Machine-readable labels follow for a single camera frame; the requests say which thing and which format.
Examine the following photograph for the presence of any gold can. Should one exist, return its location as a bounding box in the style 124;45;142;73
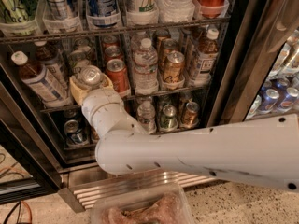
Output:
91;127;99;143
180;102;200;126

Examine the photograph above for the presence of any brown tea bottle left front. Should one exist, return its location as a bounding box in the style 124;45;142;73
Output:
11;51;67;102

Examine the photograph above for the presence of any red coca-cola can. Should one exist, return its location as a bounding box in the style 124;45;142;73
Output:
104;46;123;63
106;59;129;92

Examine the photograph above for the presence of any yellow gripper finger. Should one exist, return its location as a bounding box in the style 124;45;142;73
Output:
101;74;113;89
69;76;92;105

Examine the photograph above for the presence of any silver 7up can front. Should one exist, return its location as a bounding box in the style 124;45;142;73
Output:
78;65;103;89

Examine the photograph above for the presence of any green can bottom shelf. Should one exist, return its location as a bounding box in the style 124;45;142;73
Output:
160;105;178;131

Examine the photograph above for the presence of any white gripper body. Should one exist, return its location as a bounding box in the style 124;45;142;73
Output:
81;88;147;138

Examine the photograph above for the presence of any green bottle top left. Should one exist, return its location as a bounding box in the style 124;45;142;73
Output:
0;0;40;37

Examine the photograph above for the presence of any brown tea bottle right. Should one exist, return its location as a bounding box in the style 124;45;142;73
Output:
189;28;219;80

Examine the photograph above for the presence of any orange black floor cable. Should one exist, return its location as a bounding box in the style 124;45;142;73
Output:
2;200;34;224

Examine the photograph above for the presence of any gold can bottom left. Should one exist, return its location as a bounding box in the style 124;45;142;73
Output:
91;127;99;143

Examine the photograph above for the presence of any gold can bottom right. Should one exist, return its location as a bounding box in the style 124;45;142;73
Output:
180;102;200;126

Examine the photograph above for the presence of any brown tea bottle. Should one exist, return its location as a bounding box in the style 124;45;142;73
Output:
11;51;67;102
189;28;219;80
35;41;68;90

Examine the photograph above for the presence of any red coca-cola can front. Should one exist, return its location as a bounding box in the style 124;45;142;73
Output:
106;59;129;92

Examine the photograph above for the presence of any clear water bottle middle shelf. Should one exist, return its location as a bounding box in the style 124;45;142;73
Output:
134;38;158;94

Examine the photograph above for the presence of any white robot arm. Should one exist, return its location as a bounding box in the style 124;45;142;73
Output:
69;77;299;193

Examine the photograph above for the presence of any open glass fridge door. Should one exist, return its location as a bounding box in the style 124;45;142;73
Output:
205;0;299;126

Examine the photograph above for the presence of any clear plastic food container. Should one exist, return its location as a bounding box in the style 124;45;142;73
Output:
91;183;195;224

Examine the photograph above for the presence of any water bottle bottom shelf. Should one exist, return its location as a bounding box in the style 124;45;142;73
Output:
137;101;156;133

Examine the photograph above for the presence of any steel fridge vent grille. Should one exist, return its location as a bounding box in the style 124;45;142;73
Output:
58;163;215;213

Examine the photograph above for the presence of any brown tea bottle left rear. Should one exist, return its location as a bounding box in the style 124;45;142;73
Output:
35;41;68;90

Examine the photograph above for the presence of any gold can front middle shelf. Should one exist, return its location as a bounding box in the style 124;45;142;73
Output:
163;50;185;83

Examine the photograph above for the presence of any silver 7up can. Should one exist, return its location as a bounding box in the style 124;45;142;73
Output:
78;65;103;89
68;49;91;75

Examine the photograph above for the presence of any blue pepsi can bottom shelf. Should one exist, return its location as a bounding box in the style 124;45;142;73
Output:
64;119;89;146

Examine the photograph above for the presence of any gold can shelf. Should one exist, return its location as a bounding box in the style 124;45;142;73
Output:
163;50;185;83
159;38;178;71

